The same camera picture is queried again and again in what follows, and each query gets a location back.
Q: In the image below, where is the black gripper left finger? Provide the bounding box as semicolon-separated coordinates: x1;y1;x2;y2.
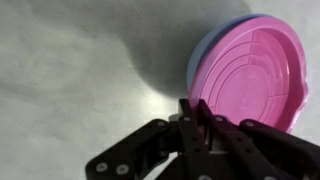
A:
84;98;214;180

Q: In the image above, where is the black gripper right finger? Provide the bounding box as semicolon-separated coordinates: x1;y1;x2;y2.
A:
198;98;320;180

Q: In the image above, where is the pink plastic plate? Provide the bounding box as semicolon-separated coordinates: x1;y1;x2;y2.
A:
187;15;310;134

